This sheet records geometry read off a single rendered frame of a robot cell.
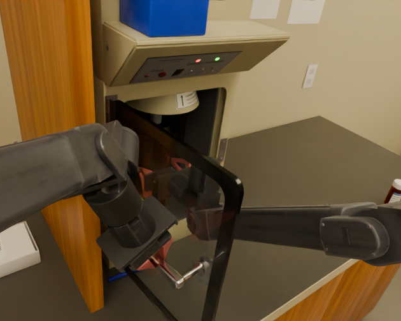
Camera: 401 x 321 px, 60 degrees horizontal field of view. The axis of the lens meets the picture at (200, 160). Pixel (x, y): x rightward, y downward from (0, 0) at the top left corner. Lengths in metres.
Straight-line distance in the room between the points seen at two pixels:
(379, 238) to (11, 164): 0.31
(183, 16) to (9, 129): 0.70
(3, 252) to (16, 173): 0.67
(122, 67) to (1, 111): 0.58
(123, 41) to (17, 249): 0.59
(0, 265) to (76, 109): 0.49
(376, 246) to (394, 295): 2.14
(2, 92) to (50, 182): 0.77
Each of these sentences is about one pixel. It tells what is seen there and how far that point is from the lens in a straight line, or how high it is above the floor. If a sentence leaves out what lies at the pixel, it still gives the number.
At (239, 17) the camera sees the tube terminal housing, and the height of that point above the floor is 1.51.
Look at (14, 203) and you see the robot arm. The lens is 0.26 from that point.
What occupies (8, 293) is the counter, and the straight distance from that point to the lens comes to 0.91.
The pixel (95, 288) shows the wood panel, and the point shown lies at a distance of 0.78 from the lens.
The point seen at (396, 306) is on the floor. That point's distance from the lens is 2.45.
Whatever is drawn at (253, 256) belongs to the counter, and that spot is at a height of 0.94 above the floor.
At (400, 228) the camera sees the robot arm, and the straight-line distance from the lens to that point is 0.37.
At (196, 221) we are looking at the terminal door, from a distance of 0.52.
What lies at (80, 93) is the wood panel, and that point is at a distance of 0.52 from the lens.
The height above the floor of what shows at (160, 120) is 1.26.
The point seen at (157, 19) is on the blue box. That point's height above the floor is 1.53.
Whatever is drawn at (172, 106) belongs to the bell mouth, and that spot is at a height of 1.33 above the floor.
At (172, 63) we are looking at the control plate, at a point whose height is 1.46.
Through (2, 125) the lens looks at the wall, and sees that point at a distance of 1.09.
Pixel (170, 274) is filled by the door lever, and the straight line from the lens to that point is 0.55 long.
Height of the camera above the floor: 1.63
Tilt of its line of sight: 32 degrees down
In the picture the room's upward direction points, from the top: 8 degrees clockwise
